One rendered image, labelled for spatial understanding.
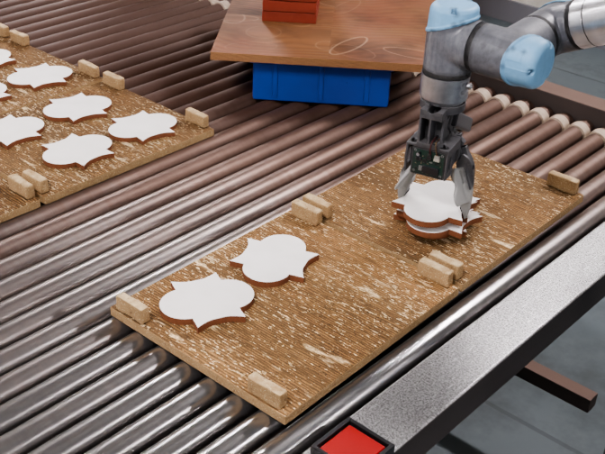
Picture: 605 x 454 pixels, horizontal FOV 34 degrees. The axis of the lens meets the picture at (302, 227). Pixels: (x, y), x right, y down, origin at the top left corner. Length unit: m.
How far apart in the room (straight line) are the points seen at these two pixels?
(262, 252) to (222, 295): 0.13
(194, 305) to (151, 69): 1.02
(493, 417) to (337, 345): 1.40
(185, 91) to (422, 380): 1.09
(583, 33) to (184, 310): 0.71
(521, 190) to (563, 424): 1.07
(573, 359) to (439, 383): 1.66
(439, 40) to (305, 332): 0.47
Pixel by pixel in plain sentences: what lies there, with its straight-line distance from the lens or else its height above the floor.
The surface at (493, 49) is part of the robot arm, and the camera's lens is 1.44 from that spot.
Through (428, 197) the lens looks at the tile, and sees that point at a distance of 1.67.
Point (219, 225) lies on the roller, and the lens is 1.70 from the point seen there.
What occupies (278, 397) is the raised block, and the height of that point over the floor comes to 0.96.
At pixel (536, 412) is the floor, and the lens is 2.81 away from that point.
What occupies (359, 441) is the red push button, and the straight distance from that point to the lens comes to 1.27.
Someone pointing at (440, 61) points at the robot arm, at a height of 1.26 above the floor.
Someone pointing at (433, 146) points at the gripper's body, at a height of 1.13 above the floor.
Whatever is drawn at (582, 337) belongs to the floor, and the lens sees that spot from 3.13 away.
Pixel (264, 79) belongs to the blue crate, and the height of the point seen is 0.97.
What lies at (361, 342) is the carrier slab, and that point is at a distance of 1.41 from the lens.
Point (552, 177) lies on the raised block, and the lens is 1.88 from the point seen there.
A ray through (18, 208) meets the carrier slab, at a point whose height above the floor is 0.93.
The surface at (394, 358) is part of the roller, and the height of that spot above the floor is 0.92.
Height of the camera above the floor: 1.79
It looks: 31 degrees down
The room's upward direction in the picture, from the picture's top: 3 degrees clockwise
